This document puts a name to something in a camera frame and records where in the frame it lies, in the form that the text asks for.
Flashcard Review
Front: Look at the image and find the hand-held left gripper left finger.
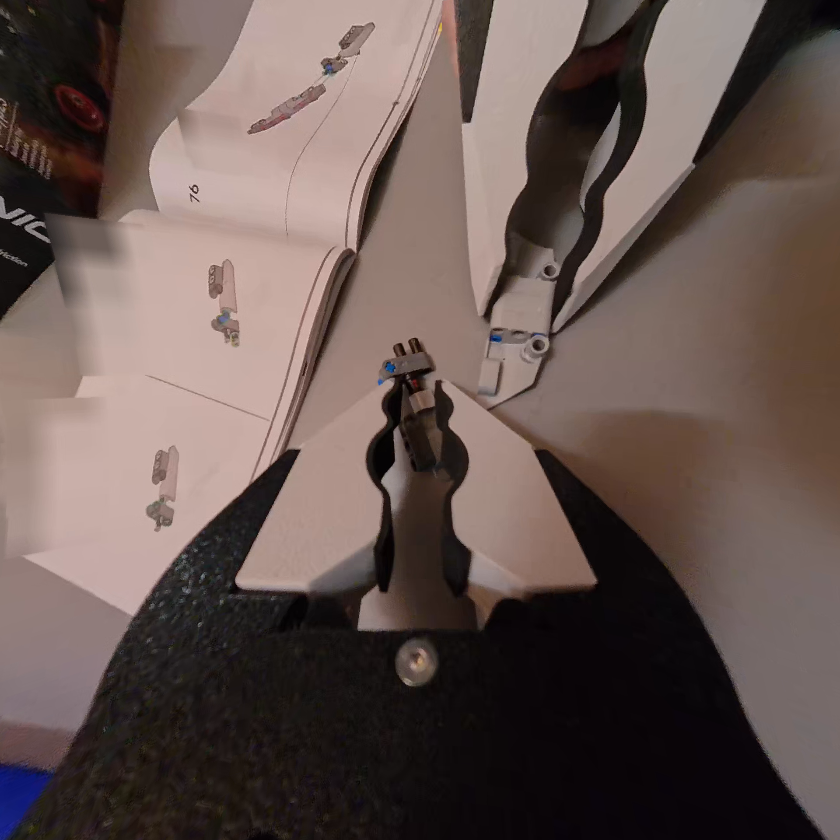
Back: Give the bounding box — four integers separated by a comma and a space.
234, 386, 396, 599

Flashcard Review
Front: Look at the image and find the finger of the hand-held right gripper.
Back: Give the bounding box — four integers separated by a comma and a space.
461, 0, 589, 319
550, 0, 767, 333

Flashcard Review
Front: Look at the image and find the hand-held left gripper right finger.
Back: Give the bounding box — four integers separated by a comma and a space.
434, 379, 598, 601

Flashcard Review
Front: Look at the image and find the small dark grey brick assembly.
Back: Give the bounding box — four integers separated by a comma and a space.
379, 336, 439, 475

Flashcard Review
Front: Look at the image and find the light grey brick panel assembly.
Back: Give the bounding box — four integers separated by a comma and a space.
478, 236, 560, 403

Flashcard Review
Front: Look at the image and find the open instruction booklet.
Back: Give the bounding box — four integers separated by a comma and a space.
3, 0, 447, 618

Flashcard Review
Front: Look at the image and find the blue storage bin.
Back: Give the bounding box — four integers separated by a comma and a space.
0, 761, 56, 840

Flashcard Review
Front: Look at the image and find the black toy box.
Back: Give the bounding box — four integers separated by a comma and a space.
0, 0, 126, 322

